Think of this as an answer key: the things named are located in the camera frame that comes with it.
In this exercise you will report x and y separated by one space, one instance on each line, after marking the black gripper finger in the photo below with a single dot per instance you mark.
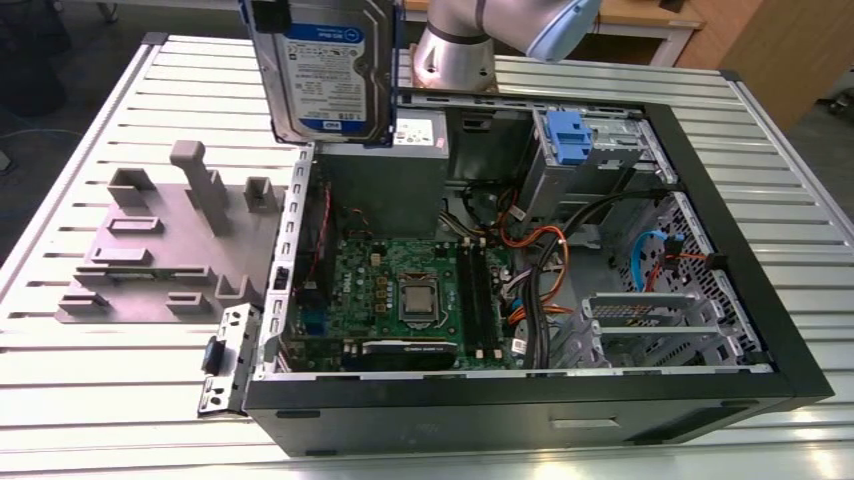
273 15

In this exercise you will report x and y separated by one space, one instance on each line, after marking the hard disk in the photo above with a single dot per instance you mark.
326 75

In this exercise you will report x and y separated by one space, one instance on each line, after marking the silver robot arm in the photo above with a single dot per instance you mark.
460 65

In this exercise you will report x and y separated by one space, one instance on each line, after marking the grey power supply unit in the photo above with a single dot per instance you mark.
380 195

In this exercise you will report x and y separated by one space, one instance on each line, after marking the grey parts rack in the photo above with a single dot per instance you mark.
166 240

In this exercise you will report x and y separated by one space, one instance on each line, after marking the blue drive latch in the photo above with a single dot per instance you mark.
567 140

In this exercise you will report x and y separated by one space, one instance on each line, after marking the green motherboard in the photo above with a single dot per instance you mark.
362 260

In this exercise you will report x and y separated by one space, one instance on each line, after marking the metal drive cage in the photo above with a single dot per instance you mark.
553 187

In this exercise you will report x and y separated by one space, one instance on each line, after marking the silver CPU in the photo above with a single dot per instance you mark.
420 299

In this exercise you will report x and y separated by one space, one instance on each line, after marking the black RAM slot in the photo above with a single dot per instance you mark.
469 295
489 300

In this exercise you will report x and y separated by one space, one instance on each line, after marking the CPU socket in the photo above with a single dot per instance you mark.
421 324

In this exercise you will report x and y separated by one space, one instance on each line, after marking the black lock knob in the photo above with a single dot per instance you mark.
213 355

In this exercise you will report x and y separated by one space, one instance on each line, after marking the black graphics card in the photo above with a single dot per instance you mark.
407 351

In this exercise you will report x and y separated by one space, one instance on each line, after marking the wooden cabinet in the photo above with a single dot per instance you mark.
787 50

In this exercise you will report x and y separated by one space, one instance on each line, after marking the black PC case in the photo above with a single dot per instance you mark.
467 415

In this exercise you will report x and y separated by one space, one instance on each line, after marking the black chair base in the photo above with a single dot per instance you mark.
842 102

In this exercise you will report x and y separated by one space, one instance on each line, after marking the wooden desk white frame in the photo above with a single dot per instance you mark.
673 22

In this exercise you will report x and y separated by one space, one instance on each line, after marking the metal case bracket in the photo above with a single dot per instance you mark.
233 320

